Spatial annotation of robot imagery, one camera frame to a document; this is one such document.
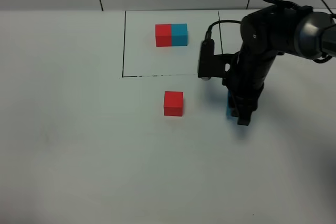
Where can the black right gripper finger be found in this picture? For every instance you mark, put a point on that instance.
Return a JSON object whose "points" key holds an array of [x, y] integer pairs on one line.
{"points": [[232, 107], [245, 107]]}

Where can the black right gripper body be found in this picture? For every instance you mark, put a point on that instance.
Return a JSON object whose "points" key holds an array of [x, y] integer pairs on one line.
{"points": [[246, 77]]}

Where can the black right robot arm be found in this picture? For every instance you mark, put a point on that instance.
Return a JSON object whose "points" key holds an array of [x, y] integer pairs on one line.
{"points": [[283, 27]]}

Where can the blue template cube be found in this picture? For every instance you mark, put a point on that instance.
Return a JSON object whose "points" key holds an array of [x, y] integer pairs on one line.
{"points": [[179, 35]]}

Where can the red template cube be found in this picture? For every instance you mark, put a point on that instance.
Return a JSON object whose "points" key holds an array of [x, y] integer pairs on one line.
{"points": [[163, 35]]}

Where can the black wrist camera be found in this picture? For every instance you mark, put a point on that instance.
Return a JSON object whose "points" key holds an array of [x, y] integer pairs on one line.
{"points": [[211, 65]]}

